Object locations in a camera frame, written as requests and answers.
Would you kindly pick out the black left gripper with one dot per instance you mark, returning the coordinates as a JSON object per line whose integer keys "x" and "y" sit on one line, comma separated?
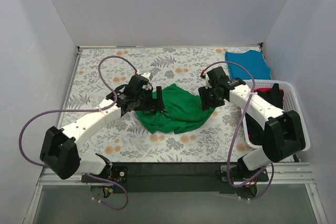
{"x": 159, "y": 98}

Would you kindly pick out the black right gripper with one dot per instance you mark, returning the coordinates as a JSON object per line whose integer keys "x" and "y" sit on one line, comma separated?
{"x": 203, "y": 99}

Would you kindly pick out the green t shirt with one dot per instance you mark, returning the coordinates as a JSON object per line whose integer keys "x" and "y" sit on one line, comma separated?
{"x": 182, "y": 113}

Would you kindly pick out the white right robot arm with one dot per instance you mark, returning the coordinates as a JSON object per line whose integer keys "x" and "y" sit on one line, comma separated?
{"x": 282, "y": 131}

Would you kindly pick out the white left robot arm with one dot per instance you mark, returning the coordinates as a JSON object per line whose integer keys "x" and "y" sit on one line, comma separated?
{"x": 60, "y": 150}

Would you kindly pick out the red t shirt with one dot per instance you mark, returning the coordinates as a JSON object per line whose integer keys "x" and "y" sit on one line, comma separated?
{"x": 271, "y": 94}

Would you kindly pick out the folded blue t shirt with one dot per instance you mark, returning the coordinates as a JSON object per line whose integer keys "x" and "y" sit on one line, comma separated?
{"x": 253, "y": 61}

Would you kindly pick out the black t shirt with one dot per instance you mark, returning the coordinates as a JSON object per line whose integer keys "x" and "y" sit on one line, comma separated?
{"x": 255, "y": 131}

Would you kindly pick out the white plastic laundry basket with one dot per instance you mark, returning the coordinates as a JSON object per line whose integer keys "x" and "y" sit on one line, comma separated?
{"x": 290, "y": 102}

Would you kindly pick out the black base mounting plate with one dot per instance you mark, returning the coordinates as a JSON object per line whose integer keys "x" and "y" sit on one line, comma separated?
{"x": 170, "y": 177}

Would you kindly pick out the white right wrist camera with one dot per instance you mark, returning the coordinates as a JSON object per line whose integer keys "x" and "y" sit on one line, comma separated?
{"x": 207, "y": 83}

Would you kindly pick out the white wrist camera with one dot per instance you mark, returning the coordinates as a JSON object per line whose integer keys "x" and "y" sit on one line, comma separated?
{"x": 207, "y": 83}
{"x": 148, "y": 76}

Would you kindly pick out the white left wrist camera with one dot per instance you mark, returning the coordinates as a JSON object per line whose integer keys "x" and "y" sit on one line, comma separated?
{"x": 148, "y": 76}

